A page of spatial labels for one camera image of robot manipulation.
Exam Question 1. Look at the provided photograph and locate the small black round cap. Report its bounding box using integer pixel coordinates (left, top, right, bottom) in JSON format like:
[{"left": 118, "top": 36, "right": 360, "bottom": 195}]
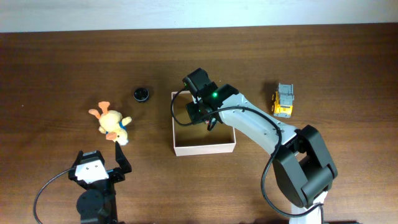
[{"left": 133, "top": 87, "right": 149, "bottom": 103}]

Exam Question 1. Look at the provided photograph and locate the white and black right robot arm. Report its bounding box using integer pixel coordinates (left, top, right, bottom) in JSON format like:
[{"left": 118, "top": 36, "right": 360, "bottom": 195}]
[{"left": 182, "top": 68, "right": 338, "bottom": 223}]

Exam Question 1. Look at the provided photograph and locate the yellow and grey toy truck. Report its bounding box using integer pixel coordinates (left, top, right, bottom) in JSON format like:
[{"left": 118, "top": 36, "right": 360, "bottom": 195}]
[{"left": 271, "top": 83, "right": 295, "bottom": 118}]

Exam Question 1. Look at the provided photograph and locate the yellow plush duck toy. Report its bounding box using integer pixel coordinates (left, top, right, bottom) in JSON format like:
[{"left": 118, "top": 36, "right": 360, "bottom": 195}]
[{"left": 88, "top": 101, "right": 132, "bottom": 146}]

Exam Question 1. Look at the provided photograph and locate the pink open cardboard box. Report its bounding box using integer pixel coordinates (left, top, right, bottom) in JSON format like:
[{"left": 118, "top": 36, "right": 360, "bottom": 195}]
[{"left": 172, "top": 91, "right": 236, "bottom": 156}]

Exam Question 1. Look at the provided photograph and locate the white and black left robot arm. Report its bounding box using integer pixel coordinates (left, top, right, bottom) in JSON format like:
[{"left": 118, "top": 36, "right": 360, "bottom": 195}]
[{"left": 68, "top": 142, "right": 132, "bottom": 224}]

